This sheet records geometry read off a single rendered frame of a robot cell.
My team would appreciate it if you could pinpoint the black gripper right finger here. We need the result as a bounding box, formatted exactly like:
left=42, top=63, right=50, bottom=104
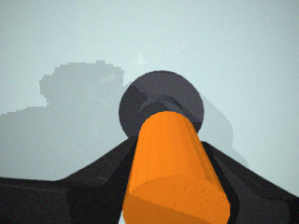
left=201, top=141, right=299, bottom=224

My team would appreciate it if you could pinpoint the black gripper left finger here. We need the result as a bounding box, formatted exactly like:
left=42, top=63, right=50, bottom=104
left=0, top=135, right=138, bottom=224

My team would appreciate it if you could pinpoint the orange knob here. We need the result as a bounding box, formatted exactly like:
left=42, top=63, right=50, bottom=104
left=122, top=111, right=230, bottom=224

